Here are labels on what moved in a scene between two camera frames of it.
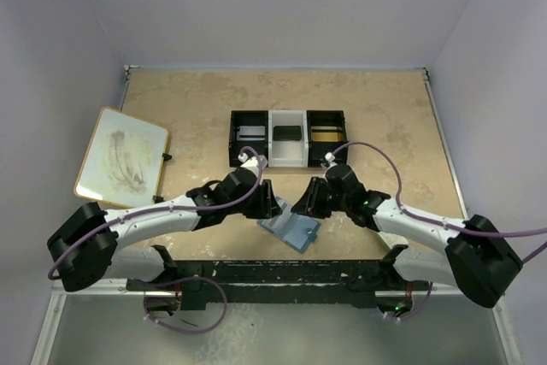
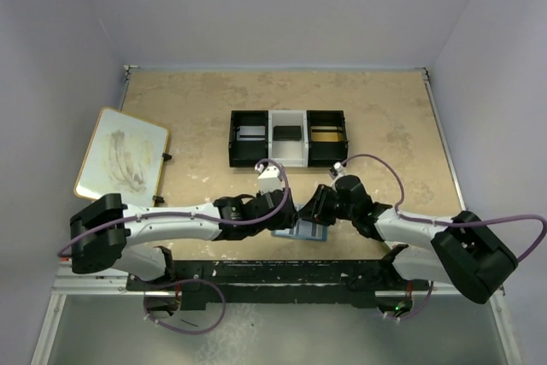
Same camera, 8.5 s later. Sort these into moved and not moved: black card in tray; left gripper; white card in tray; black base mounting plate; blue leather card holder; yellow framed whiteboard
Moved: left gripper; blue leather card holder
Not moved: black base mounting plate; black card in tray; white card in tray; yellow framed whiteboard
